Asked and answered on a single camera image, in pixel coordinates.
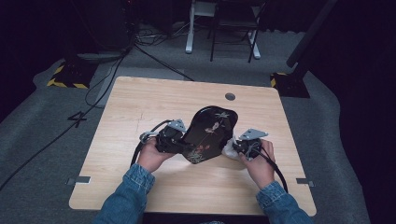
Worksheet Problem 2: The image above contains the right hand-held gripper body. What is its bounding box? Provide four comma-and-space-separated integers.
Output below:
233, 128, 270, 161

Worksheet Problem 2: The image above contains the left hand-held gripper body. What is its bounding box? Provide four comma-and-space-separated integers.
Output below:
154, 119, 189, 155

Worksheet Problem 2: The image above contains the white quilted cleaning cloth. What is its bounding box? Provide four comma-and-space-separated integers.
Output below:
220, 135, 243, 161

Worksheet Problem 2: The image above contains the black lacquer tray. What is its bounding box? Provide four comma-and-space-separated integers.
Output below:
180, 105, 239, 165

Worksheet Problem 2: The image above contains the person's left hand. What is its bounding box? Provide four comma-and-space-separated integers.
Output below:
135, 135, 176, 174

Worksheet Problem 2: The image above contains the person's right hand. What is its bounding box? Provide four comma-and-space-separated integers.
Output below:
240, 138, 277, 191

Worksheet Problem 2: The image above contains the black base, yellow striped tape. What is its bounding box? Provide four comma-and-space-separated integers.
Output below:
269, 71, 311, 99
46, 60, 99, 90

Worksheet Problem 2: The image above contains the black slanted pole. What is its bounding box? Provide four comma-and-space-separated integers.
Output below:
286, 0, 339, 69

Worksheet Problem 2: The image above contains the black folding chair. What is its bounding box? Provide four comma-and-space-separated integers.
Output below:
209, 0, 266, 63

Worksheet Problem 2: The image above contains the dark equipment stand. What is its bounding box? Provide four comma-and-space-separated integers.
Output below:
62, 0, 138, 63

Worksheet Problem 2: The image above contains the grey floor carpet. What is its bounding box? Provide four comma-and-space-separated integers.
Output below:
0, 27, 376, 224

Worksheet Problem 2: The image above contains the right hand-held gripper black cable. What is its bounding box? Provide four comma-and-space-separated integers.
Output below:
246, 145, 290, 194

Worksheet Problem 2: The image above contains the grey metal table bracket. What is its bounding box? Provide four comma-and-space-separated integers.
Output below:
65, 175, 92, 187
295, 177, 316, 188

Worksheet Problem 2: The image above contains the thin black looped cable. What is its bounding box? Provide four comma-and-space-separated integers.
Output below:
84, 55, 126, 108

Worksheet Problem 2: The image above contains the tangled floor cable bundle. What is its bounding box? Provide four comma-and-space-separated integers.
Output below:
134, 20, 190, 49

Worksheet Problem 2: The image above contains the white desk frame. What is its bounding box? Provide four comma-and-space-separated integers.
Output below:
185, 0, 262, 61

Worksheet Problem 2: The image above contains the long black floor cable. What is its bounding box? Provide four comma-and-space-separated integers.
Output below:
0, 43, 195, 191

